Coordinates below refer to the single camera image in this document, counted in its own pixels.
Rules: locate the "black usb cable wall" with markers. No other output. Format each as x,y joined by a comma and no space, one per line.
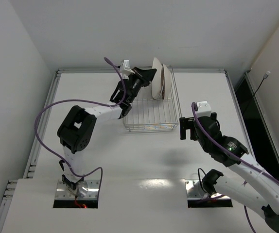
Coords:
265,76

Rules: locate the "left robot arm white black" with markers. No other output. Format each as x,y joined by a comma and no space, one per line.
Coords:
76,130

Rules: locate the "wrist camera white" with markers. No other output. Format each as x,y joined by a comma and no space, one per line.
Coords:
203,109
125,67

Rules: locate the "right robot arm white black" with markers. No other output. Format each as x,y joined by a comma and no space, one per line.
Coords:
259,191

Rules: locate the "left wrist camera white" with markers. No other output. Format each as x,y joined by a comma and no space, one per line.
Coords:
125,67

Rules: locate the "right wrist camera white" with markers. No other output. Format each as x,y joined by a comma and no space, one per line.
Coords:
203,109

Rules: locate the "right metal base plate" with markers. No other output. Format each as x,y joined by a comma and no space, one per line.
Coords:
195,192

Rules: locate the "metal base plate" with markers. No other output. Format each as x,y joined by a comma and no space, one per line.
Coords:
87,190
195,192

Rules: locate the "floral plate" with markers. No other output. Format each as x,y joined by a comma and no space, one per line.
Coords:
167,82
157,84

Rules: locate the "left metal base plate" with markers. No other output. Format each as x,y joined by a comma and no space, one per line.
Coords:
87,190

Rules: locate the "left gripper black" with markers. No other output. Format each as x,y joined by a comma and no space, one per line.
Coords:
138,74

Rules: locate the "chrome wire dish rack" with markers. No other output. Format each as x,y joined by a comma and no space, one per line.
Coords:
150,115

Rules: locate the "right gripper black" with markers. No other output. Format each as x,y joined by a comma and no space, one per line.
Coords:
191,128

